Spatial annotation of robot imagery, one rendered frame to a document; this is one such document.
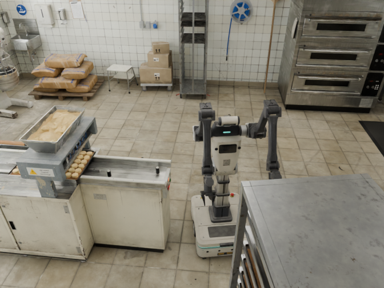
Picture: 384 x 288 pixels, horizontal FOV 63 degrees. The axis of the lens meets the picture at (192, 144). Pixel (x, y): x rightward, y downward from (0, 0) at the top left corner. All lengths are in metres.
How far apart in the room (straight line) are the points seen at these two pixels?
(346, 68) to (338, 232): 4.67
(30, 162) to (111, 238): 1.09
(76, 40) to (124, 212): 4.65
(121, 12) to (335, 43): 3.75
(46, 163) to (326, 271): 2.02
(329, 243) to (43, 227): 2.47
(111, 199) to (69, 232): 0.46
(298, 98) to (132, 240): 3.78
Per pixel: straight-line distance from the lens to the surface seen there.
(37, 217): 2.97
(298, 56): 5.38
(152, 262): 3.17
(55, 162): 2.48
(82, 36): 6.82
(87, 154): 2.95
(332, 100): 5.87
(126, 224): 2.96
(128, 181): 2.60
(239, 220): 1.25
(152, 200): 2.68
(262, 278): 1.19
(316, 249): 1.00
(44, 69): 6.34
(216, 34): 6.23
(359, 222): 1.13
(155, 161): 2.78
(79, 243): 3.03
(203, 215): 3.16
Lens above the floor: 2.56
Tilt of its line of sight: 34 degrees down
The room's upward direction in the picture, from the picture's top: straight up
